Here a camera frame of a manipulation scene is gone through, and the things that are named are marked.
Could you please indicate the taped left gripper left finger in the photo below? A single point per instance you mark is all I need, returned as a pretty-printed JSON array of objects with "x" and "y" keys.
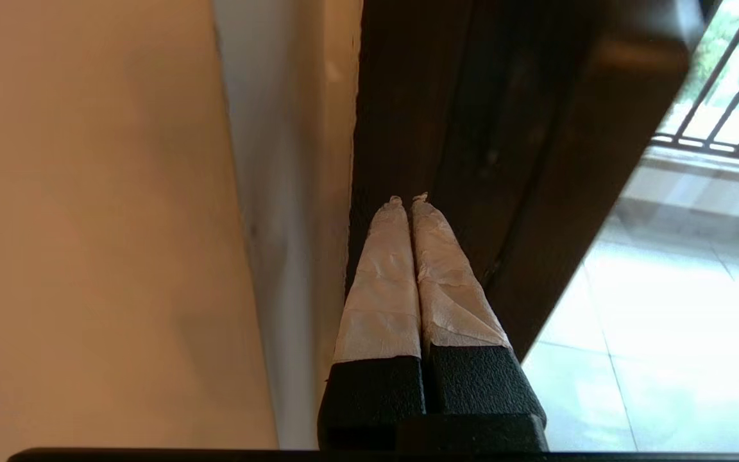
[{"x": 379, "y": 308}]

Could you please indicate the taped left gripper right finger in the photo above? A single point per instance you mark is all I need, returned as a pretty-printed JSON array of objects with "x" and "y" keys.
[{"x": 459, "y": 321}]

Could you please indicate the brown framed sliding glass door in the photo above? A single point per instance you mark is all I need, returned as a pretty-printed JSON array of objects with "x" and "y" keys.
[{"x": 568, "y": 160}]

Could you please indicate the dark framed sliding glass door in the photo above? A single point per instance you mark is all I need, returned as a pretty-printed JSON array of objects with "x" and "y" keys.
[{"x": 395, "y": 96}]

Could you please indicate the long grey stone sill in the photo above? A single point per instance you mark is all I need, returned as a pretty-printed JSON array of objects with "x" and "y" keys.
[{"x": 709, "y": 167}]

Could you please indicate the long black balcony railing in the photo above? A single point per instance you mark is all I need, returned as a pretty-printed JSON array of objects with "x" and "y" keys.
[{"x": 729, "y": 96}]

